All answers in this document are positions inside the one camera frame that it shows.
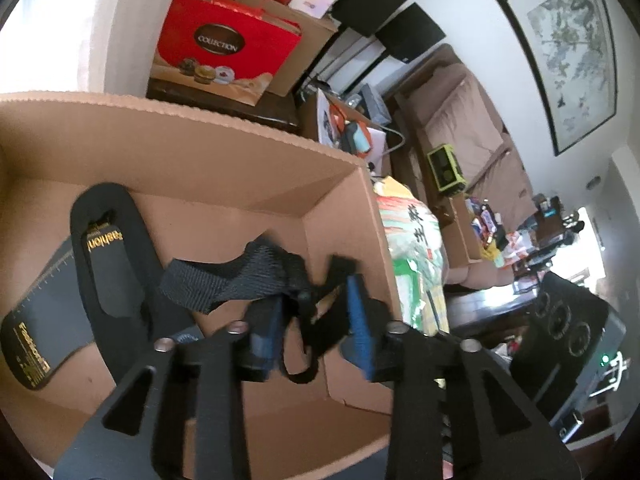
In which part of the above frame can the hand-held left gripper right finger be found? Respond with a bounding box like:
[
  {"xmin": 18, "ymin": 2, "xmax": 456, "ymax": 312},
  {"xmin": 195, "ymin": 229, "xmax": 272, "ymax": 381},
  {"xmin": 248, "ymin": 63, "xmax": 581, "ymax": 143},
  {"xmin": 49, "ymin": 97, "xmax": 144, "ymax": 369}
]
[{"xmin": 340, "ymin": 272, "xmax": 583, "ymax": 480}]

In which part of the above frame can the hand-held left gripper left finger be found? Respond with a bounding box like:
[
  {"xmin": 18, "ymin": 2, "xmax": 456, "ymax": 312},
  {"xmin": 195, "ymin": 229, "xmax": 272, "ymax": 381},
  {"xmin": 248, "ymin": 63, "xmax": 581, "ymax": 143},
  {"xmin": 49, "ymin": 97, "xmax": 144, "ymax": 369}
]
[{"xmin": 52, "ymin": 305, "xmax": 286, "ymax": 480}]

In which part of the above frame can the black webbing strap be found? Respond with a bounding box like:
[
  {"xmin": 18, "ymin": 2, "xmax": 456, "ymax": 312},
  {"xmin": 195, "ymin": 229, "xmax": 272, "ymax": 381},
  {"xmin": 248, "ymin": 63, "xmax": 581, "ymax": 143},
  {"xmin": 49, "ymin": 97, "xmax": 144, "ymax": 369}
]
[{"xmin": 159, "ymin": 240, "xmax": 368, "ymax": 386}]

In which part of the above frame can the marbled paper fan wooden handle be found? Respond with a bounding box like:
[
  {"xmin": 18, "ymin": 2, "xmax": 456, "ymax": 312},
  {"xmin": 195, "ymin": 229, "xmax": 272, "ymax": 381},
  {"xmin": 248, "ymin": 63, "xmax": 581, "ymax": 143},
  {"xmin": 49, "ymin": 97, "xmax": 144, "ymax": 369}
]
[{"xmin": 374, "ymin": 177, "xmax": 446, "ymax": 266}]

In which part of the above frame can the black Fashion sandal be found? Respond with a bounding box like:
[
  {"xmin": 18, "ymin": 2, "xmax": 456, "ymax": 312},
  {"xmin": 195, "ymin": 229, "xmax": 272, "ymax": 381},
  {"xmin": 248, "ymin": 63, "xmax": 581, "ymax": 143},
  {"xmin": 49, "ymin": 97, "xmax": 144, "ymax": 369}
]
[{"xmin": 0, "ymin": 182, "xmax": 201, "ymax": 391}]

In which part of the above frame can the brown cardboard box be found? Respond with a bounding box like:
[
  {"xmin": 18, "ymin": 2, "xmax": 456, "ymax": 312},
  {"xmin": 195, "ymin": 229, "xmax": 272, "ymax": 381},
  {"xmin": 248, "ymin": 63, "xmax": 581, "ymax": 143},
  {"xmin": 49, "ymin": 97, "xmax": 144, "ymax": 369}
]
[{"xmin": 0, "ymin": 90, "xmax": 406, "ymax": 480}]

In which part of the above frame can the brown sofa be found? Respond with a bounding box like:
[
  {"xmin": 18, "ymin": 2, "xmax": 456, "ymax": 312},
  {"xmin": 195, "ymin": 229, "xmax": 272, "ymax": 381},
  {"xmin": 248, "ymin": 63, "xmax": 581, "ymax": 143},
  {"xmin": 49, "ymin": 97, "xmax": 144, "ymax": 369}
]
[{"xmin": 392, "ymin": 42, "xmax": 533, "ymax": 291}]

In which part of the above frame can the shallow cardboard box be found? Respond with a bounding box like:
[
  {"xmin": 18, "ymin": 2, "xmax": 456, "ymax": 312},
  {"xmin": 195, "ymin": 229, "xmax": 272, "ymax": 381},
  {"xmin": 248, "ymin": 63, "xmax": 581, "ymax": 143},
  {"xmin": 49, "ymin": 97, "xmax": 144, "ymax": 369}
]
[{"xmin": 447, "ymin": 195, "xmax": 483, "ymax": 263}]

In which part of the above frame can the green black portable device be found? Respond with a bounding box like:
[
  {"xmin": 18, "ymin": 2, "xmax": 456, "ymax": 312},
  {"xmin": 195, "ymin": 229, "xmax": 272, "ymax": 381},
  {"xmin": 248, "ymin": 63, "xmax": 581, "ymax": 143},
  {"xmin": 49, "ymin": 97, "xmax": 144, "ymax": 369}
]
[{"xmin": 426, "ymin": 143, "xmax": 468, "ymax": 193}]

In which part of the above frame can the cluttered cardboard box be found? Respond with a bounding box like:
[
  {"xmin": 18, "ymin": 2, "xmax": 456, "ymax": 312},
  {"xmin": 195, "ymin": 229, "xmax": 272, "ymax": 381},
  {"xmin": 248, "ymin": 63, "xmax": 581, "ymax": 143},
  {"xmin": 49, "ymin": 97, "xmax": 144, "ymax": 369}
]
[{"xmin": 315, "ymin": 87, "xmax": 391, "ymax": 161}]

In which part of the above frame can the black tower speaker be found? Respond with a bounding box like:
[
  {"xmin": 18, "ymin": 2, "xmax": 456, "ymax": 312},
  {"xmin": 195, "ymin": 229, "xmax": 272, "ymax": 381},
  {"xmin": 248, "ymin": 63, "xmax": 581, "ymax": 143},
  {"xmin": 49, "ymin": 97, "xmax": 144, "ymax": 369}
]
[{"xmin": 510, "ymin": 271, "xmax": 627, "ymax": 443}]

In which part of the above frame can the large beige sofa cushion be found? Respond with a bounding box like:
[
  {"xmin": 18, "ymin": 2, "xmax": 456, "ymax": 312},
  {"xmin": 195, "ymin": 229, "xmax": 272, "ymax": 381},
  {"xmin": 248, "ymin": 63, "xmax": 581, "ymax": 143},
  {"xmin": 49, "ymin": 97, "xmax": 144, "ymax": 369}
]
[{"xmin": 424, "ymin": 75, "xmax": 496, "ymax": 161}]

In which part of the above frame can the large brown cardboard carton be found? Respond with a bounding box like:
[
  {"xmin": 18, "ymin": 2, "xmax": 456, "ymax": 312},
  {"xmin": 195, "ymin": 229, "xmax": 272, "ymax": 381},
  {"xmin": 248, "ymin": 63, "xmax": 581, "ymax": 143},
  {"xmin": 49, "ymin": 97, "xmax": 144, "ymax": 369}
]
[{"xmin": 200, "ymin": 0, "xmax": 341, "ymax": 98}]

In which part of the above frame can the framed ink painting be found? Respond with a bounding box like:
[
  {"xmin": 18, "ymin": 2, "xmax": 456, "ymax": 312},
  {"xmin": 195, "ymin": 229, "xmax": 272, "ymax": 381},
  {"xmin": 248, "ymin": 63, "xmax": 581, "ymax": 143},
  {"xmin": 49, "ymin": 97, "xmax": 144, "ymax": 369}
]
[{"xmin": 494, "ymin": 0, "xmax": 621, "ymax": 157}]

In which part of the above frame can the white curtain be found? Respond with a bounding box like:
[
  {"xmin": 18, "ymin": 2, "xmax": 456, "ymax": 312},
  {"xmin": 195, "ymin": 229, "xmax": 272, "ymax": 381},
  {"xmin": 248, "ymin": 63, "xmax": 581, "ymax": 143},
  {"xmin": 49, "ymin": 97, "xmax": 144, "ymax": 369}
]
[{"xmin": 0, "ymin": 0, "xmax": 126, "ymax": 95}]

